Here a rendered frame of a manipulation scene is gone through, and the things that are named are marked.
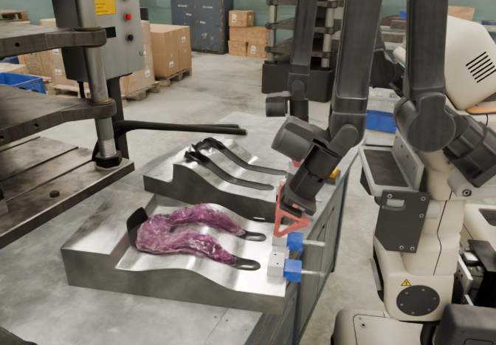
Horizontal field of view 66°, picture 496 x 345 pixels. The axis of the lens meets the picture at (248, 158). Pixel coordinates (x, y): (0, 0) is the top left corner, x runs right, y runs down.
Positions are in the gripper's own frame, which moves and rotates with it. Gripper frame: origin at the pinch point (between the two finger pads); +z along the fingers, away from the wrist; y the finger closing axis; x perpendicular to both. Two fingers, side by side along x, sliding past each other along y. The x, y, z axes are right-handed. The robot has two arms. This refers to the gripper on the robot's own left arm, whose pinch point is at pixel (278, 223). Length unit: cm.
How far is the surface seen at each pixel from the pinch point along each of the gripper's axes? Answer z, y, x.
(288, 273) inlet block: 10.7, -0.2, 8.4
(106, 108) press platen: 25, -57, -59
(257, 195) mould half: 12.5, -28.4, -1.3
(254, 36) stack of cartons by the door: 86, -700, -42
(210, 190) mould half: 20.6, -32.1, -13.6
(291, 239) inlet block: 9.8, -11.8, 8.6
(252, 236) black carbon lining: 16.1, -14.5, 0.3
